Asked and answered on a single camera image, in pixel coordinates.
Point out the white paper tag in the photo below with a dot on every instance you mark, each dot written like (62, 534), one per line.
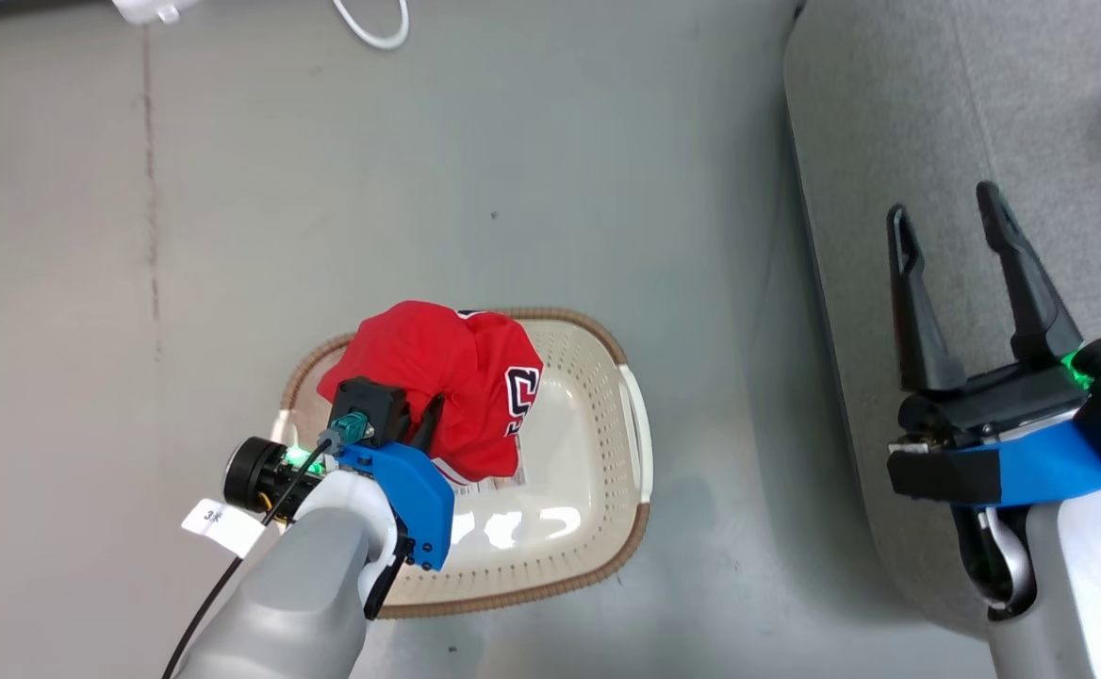
(221, 526)

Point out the left blue camera mount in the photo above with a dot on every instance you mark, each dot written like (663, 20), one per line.
(414, 500)

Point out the right black wrist camera box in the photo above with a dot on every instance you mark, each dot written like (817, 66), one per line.
(942, 473)

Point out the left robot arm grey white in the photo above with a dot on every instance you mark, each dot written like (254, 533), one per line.
(296, 585)

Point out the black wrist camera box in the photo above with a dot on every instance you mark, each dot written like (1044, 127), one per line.
(371, 405)
(942, 473)

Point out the left black wrist camera box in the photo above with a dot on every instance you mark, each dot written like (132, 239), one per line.
(371, 405)

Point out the red jersey with navy numerals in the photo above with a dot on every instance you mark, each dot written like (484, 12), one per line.
(437, 377)

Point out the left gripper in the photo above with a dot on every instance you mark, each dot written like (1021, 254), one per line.
(254, 476)

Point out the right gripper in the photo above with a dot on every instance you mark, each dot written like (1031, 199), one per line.
(1012, 401)

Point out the beige plastic laundry basket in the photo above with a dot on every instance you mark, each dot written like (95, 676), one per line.
(579, 509)

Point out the right blue camera mount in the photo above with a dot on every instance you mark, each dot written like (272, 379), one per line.
(1050, 467)

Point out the grey fabric sofa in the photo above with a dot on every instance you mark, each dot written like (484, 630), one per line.
(890, 113)

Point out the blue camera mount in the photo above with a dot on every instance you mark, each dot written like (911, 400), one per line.
(414, 500)
(1050, 467)

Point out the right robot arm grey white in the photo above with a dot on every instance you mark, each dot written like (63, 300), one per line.
(1097, 585)

